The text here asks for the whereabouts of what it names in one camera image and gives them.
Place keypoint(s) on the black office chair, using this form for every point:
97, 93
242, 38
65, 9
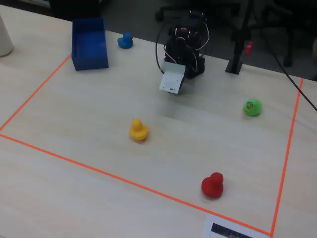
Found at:
287, 29

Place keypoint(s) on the white cone-shaped object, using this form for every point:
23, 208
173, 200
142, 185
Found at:
5, 42

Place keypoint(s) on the yellow rubber duck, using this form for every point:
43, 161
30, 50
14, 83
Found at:
138, 132

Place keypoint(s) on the white paper with black bar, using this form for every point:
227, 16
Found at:
209, 223

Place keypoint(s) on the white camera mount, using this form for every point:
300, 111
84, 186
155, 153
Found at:
172, 79

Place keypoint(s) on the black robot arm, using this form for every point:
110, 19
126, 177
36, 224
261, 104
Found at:
183, 52

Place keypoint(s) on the blue rubber duck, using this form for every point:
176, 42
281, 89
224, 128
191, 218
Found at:
125, 42

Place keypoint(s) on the blue plastic box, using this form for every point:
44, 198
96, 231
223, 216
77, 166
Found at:
90, 62

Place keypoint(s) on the red rubber duck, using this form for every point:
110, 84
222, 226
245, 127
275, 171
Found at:
211, 187

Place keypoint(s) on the green rubber duck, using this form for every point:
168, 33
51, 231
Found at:
252, 107

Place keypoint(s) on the orange tape outline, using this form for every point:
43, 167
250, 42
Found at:
99, 171

